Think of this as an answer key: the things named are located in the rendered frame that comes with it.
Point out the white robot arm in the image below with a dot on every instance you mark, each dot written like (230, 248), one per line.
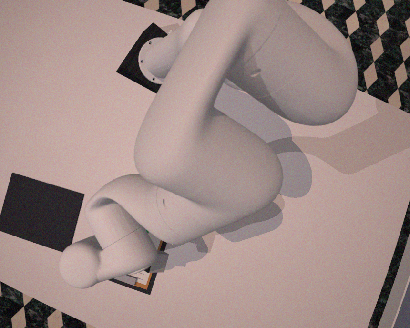
(187, 146)

